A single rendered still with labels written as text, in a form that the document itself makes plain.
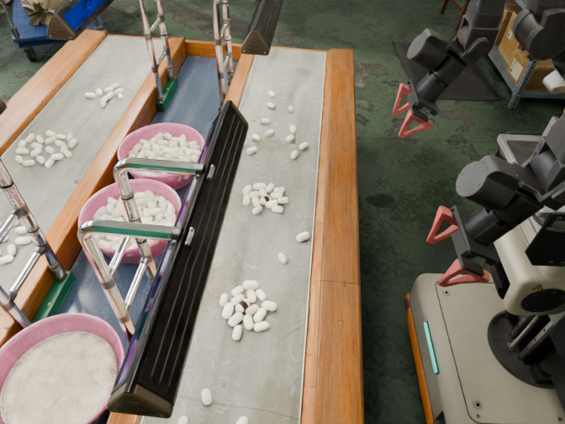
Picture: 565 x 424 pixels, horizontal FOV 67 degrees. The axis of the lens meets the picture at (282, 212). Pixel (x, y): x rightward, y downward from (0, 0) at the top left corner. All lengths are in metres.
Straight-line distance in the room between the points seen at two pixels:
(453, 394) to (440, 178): 1.40
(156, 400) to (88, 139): 1.12
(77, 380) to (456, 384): 1.09
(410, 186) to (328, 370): 1.71
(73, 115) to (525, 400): 1.74
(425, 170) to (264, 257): 1.69
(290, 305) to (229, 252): 0.22
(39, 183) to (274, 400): 0.92
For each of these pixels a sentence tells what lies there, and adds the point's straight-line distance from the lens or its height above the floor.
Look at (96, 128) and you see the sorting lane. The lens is 1.60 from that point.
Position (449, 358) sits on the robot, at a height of 0.28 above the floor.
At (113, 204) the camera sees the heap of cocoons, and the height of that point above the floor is 0.74.
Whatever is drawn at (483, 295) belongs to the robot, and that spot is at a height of 0.28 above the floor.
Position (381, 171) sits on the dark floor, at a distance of 2.55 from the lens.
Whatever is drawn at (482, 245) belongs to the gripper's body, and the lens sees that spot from 0.77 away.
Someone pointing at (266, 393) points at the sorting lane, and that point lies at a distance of 0.93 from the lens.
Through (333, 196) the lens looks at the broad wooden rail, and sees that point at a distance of 1.23.
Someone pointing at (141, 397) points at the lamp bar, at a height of 1.10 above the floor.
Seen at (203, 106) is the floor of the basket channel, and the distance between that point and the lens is 1.75.
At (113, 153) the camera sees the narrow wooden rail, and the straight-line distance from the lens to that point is 1.43.
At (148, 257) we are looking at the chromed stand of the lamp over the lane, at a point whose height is 0.85.
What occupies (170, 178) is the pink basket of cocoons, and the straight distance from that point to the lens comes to 1.33.
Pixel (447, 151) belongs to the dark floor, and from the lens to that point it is 2.83.
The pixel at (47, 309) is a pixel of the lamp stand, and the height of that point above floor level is 0.71.
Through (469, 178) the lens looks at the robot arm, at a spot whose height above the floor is 1.19.
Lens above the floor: 1.61
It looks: 46 degrees down
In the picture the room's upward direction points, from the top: 2 degrees clockwise
